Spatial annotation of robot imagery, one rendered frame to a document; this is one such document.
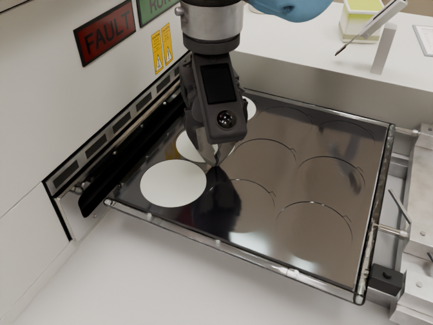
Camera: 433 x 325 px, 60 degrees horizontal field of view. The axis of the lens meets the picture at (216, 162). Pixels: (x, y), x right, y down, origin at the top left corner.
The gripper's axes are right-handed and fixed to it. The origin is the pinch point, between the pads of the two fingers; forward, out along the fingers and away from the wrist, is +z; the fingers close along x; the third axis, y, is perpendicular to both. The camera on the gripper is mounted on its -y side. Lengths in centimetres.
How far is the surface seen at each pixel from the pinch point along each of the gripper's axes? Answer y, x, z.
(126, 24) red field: 12.2, 9.5, -18.0
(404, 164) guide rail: -3.1, -34.3, 6.5
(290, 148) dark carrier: 1.4, -13.3, 1.5
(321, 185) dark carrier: -7.7, -14.4, 1.6
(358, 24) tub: 21.4, -35.6, -9.0
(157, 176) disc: 1.1, 9.2, 1.5
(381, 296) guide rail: -23.7, -15.9, 7.2
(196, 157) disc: 3.6, 2.3, 1.4
